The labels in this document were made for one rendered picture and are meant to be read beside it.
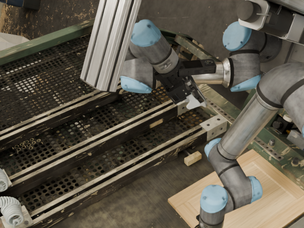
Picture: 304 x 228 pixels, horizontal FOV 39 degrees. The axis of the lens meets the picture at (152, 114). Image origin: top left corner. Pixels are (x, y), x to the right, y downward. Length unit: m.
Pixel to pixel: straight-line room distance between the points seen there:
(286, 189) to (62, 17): 3.83
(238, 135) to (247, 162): 0.75
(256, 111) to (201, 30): 2.38
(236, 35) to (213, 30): 1.74
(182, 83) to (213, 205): 0.36
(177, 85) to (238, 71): 0.43
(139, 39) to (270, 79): 0.35
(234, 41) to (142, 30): 0.61
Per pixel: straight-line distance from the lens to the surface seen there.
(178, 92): 1.27
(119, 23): 0.93
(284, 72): 1.06
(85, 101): 2.23
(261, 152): 2.00
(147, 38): 1.14
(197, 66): 1.24
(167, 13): 3.79
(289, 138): 2.11
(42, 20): 5.60
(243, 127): 1.20
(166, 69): 1.20
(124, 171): 1.88
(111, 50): 0.94
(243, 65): 1.64
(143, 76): 1.57
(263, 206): 1.84
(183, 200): 1.81
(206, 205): 1.25
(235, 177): 1.31
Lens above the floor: 2.59
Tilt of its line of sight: 43 degrees down
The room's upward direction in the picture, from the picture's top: 87 degrees counter-clockwise
